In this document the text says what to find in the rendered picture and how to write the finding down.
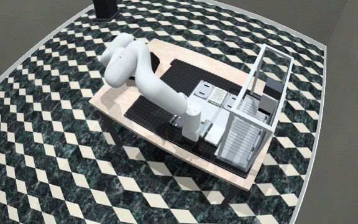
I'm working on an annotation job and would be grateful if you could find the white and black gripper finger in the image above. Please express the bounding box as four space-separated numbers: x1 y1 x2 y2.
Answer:
196 135 205 146
178 126 185 139

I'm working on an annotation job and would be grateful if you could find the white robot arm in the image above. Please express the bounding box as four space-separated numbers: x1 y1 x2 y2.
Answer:
101 33 206 132

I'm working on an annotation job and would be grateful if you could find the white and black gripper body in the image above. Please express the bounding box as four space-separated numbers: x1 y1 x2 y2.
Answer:
182 125 201 142

